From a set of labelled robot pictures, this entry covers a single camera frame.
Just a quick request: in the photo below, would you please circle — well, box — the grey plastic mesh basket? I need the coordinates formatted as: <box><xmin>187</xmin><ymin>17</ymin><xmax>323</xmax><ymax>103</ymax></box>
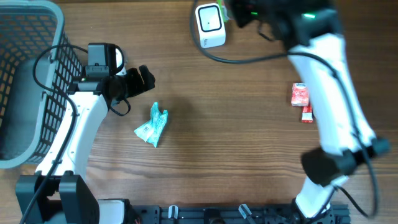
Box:
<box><xmin>1</xmin><ymin>1</ymin><xmax>83</xmax><ymax>169</ymax></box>

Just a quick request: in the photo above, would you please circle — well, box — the teal snack packet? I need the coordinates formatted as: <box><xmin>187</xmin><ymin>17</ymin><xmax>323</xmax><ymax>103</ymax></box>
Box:
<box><xmin>134</xmin><ymin>102</ymin><xmax>169</xmax><ymax>147</ymax></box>

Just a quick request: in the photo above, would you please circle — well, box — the white barcode scanner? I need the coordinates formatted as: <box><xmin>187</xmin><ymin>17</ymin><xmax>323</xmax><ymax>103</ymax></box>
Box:
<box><xmin>195</xmin><ymin>3</ymin><xmax>226</xmax><ymax>49</ymax></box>

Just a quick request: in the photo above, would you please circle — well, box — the left black cable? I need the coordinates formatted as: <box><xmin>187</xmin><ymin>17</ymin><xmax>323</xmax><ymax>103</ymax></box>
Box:
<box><xmin>19</xmin><ymin>44</ymin><xmax>90</xmax><ymax>224</ymax></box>

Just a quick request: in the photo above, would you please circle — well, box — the right black cable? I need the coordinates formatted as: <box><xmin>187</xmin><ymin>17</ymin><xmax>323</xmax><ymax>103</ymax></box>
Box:
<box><xmin>189</xmin><ymin>0</ymin><xmax>381</xmax><ymax>218</ymax></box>

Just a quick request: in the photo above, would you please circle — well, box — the green snack bag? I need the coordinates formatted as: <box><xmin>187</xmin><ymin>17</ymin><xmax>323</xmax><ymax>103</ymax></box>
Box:
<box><xmin>216</xmin><ymin>0</ymin><xmax>233</xmax><ymax>22</ymax></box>

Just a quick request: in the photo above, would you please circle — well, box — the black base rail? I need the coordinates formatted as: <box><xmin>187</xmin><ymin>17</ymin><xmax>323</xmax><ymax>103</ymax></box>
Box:
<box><xmin>128</xmin><ymin>204</ymin><xmax>351</xmax><ymax>224</ymax></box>

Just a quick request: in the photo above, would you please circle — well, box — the red stick sachet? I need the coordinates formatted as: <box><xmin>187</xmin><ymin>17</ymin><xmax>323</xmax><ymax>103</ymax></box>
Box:
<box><xmin>301</xmin><ymin>104</ymin><xmax>313</xmax><ymax>123</ymax></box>

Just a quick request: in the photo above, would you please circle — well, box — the black cable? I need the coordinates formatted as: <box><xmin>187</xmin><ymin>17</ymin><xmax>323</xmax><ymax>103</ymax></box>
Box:
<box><xmin>189</xmin><ymin>0</ymin><xmax>381</xmax><ymax>218</ymax></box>
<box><xmin>19</xmin><ymin>44</ymin><xmax>90</xmax><ymax>224</ymax></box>

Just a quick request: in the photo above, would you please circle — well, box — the small red white packet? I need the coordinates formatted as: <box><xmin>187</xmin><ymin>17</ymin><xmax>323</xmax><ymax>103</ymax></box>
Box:
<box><xmin>291</xmin><ymin>83</ymin><xmax>309</xmax><ymax>106</ymax></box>

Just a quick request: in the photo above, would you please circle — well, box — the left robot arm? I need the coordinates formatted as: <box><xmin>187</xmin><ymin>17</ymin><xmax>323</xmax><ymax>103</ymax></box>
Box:
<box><xmin>16</xmin><ymin>43</ymin><xmax>155</xmax><ymax>223</ymax></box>

